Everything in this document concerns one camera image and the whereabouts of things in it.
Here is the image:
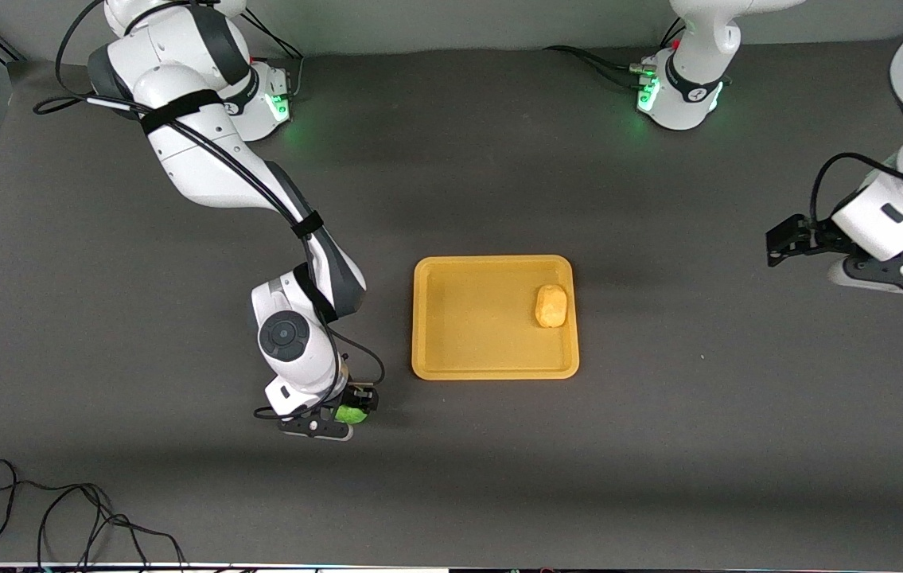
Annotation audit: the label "yellow-brown potato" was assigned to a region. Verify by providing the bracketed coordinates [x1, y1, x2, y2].
[534, 283, 568, 329]

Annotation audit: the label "yellow plastic tray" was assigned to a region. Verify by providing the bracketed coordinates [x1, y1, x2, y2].
[411, 255, 581, 381]

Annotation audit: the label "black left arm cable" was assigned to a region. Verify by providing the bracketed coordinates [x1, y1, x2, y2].
[809, 152, 903, 243]

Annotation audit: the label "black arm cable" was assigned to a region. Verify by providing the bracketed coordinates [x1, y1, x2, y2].
[809, 152, 903, 243]
[32, 0, 386, 421]

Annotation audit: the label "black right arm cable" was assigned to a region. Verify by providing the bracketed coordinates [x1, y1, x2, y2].
[32, 0, 386, 421]

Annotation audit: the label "thin black loose cable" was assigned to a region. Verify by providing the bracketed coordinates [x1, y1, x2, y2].
[0, 459, 188, 573]

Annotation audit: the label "black left base cables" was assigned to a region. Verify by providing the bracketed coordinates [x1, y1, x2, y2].
[542, 14, 687, 90]

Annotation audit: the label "black base cables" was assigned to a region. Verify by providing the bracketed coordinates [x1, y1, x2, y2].
[542, 14, 687, 90]
[238, 10, 306, 103]

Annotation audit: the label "black right base cables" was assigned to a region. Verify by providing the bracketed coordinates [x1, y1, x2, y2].
[238, 10, 306, 103]

